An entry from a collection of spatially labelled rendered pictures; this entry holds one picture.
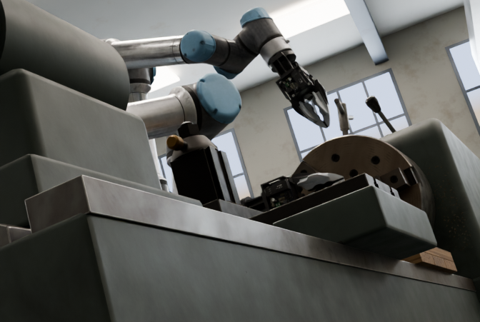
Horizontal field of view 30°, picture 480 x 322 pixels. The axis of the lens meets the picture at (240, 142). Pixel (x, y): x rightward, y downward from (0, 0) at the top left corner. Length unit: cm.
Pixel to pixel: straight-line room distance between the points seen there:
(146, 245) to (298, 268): 32
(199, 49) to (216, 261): 143
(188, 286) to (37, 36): 30
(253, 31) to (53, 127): 149
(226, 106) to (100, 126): 108
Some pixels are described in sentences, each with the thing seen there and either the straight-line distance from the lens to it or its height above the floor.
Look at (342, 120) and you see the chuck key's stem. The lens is 203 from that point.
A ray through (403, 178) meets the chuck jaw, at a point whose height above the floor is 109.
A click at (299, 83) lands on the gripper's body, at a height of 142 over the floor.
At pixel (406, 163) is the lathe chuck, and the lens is 194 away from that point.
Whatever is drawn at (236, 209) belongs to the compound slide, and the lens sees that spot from 141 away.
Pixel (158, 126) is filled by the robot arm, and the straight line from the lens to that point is 189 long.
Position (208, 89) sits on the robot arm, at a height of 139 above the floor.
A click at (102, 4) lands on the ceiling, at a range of 966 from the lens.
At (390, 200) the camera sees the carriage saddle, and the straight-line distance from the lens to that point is 121.
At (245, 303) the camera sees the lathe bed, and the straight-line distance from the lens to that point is 80.
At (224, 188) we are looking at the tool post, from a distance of 142.
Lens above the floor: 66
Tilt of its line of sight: 18 degrees up
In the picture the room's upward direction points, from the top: 17 degrees counter-clockwise
